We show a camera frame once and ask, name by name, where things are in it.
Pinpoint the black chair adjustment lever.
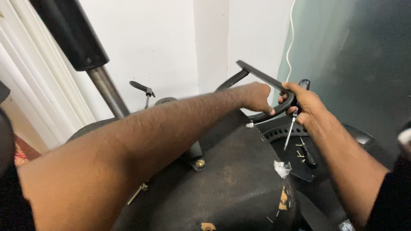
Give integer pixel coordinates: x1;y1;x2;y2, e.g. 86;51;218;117
129;80;156;109

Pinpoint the black and steel gas lift cylinder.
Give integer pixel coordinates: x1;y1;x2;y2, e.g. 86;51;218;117
29;0;131;118

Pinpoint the long brass bolt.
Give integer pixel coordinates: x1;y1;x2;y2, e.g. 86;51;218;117
127;183;148;205

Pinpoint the black round tension knob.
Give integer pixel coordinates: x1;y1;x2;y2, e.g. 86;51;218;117
154;97;178;106

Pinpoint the screwdriver with clear black handle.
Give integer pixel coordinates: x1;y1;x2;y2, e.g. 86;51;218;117
283;79;311;151

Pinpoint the black seat mechanism plate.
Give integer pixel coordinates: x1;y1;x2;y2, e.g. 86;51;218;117
181;141;207;172

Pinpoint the white wall cable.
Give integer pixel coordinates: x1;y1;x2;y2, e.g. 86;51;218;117
285;0;296;83

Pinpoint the white door frame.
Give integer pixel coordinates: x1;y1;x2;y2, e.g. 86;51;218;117
0;0;97;155

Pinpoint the red patterned cloth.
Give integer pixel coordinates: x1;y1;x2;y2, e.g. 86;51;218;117
13;134;42;167

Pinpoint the clear crumpled plastic bag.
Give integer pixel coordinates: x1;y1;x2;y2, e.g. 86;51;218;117
274;160;292;179

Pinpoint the black fabric chair seat underside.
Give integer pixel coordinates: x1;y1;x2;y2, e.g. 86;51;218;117
66;109;301;231

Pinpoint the black plastic chair armrest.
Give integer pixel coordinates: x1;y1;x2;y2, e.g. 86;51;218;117
214;60;296;124

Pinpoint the person's left hand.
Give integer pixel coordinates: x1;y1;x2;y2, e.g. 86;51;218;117
238;82;276;117

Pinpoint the black plastic chair backrest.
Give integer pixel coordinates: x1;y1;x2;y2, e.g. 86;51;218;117
256;115;379;231

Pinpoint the person's right hand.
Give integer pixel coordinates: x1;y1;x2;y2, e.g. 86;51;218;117
278;81;325;129

